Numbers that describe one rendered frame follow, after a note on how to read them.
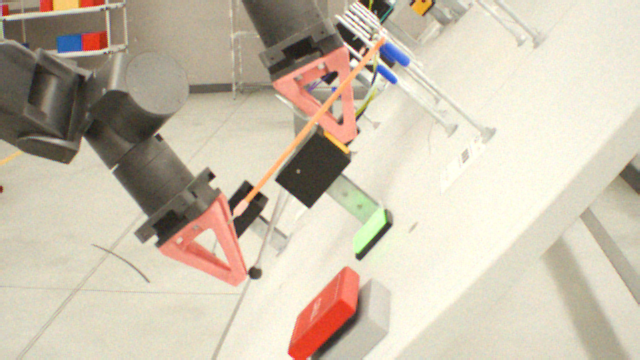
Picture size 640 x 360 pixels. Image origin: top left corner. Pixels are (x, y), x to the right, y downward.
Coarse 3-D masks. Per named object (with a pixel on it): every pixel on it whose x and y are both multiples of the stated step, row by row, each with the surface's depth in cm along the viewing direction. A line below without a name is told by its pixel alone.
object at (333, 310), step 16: (352, 272) 44; (336, 288) 42; (352, 288) 42; (320, 304) 43; (336, 304) 40; (352, 304) 40; (304, 320) 43; (320, 320) 41; (336, 320) 41; (352, 320) 42; (304, 336) 41; (320, 336) 41; (336, 336) 42; (288, 352) 41; (304, 352) 41
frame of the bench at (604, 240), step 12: (588, 216) 143; (588, 228) 137; (600, 228) 136; (600, 240) 130; (612, 240) 130; (612, 252) 124; (612, 264) 119; (624, 264) 119; (624, 276) 114; (636, 276) 113; (636, 288) 109; (636, 300) 105
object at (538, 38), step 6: (498, 0) 56; (504, 6) 56; (510, 12) 56; (516, 18) 56; (522, 24) 56; (528, 30) 56; (534, 30) 56; (534, 36) 56; (540, 36) 56; (546, 36) 56; (534, 42) 57; (540, 42) 56; (534, 48) 57
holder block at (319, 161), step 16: (320, 128) 64; (304, 144) 62; (320, 144) 62; (288, 160) 65; (304, 160) 62; (320, 160) 62; (336, 160) 62; (288, 176) 63; (304, 176) 63; (320, 176) 62; (336, 176) 62; (288, 192) 63; (304, 192) 63; (320, 192) 63
